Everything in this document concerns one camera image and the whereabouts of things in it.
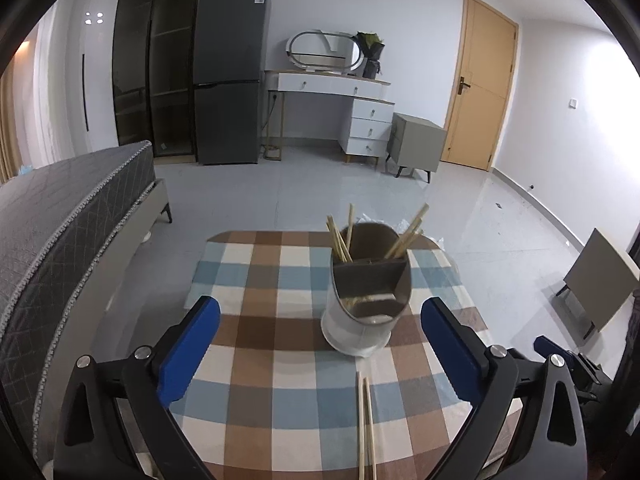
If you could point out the grey nightstand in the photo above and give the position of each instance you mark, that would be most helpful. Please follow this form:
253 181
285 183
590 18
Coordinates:
415 143

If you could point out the potted plant on desk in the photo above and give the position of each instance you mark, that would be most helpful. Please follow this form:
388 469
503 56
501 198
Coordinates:
372 48

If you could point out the wooden chopstick in holder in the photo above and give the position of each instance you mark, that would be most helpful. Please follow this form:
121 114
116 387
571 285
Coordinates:
350 226
414 225
405 245
339 245

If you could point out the dark grey refrigerator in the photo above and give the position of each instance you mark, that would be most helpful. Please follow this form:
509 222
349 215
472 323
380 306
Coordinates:
228 70

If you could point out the yellow wooden door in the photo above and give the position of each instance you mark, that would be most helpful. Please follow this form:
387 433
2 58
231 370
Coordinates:
482 85

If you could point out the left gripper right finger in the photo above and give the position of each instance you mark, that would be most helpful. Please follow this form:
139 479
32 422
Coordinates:
485 381

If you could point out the grey quilted bed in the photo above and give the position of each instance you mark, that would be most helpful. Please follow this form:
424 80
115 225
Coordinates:
57 222

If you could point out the white vanity desk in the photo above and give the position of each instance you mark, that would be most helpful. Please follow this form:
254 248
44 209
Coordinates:
319 109

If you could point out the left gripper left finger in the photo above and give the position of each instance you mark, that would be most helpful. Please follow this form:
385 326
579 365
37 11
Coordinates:
153 383

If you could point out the wooden chopstick on table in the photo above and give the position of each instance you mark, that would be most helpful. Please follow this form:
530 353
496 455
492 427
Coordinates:
361 434

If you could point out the white divided utensil holder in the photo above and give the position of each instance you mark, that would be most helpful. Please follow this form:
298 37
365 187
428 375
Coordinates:
367 294

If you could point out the plaid checkered tablecloth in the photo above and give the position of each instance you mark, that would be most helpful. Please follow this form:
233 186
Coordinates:
272 399

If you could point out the black glass cabinet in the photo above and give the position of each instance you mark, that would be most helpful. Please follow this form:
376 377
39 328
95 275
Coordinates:
152 72

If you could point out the oval vanity mirror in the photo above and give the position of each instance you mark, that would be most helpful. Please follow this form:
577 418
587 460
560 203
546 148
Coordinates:
316 50

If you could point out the wooden chopstick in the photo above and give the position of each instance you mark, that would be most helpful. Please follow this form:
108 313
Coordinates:
339 245
414 225
350 226
361 434
370 428
405 245

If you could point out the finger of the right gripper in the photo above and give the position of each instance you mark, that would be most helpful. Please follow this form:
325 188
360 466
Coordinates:
545 347

